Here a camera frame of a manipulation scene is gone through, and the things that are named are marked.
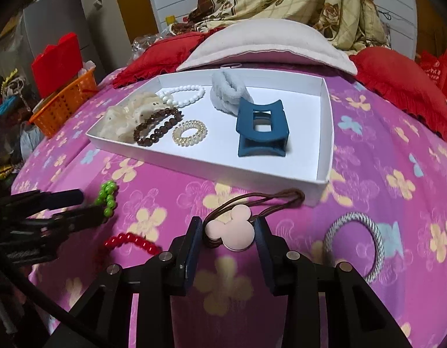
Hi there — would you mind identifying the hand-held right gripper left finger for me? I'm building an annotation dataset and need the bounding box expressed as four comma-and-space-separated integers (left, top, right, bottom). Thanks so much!
69, 216, 204, 348

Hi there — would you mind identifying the grey fluffy scrunchie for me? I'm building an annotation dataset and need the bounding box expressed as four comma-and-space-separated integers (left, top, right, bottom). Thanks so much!
209, 70, 254, 116

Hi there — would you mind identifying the white pearl bracelet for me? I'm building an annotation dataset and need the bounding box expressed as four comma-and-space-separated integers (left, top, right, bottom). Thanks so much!
157, 84, 206, 108

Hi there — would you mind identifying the clear plastic bag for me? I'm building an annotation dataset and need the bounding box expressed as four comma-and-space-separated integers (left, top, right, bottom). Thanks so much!
131, 34, 167, 61

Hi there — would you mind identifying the red bag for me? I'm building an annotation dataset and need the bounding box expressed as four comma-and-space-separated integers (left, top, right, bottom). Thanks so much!
417, 48, 447, 103

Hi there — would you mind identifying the gold spiral hair tie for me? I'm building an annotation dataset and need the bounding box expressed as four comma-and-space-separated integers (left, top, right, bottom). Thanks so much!
172, 119, 207, 148

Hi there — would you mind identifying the silver rope hair tie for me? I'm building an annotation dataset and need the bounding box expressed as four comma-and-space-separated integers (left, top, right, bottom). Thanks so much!
324, 212, 385, 284

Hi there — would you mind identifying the green bead bracelet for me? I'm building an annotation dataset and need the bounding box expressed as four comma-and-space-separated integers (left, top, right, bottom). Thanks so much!
95, 180, 119, 218

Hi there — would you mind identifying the pink floral bedsheet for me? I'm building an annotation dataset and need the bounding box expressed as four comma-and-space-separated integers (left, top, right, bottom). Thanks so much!
11, 63, 447, 348

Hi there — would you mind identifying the white cardboard box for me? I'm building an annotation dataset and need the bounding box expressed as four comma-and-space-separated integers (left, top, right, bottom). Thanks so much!
86, 68, 335, 206

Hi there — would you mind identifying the red bead bracelet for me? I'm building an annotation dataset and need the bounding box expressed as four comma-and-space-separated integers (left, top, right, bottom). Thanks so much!
104, 233, 162, 256

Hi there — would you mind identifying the orange plastic basket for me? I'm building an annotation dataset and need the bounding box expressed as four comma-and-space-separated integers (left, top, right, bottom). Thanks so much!
30, 68, 99, 138

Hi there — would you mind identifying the brown hair tie pink charm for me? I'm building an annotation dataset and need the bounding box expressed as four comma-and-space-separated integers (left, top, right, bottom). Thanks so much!
202, 188, 306, 251

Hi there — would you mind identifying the pile of clothes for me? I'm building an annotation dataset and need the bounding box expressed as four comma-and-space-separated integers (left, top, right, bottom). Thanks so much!
0, 69, 45, 182

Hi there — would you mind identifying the blue hair claw clip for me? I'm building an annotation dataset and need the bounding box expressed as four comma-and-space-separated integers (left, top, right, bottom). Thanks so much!
235, 97, 291, 159

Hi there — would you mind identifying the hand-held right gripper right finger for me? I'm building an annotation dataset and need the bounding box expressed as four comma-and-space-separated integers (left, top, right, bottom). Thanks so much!
253, 219, 394, 348

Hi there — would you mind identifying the brown bead bracelet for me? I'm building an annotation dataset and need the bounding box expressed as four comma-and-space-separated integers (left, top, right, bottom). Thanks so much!
133, 107, 183, 148

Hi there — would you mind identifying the white pillow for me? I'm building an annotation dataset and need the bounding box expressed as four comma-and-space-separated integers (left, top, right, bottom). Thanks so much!
176, 18, 358, 77

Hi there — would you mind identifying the red ruffled pillow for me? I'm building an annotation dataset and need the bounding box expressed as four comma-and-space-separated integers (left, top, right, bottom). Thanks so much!
349, 46, 447, 143
113, 31, 218, 89

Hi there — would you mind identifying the grey refrigerator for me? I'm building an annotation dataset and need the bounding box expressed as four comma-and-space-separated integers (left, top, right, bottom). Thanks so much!
21, 0, 103, 77

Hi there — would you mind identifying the cream lace scrunchie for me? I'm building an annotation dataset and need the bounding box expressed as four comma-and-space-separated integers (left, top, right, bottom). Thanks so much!
107, 92, 173, 142

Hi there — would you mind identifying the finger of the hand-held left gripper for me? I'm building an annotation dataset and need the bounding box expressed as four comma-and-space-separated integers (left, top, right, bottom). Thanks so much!
26, 188, 85, 214
26, 205, 105, 249

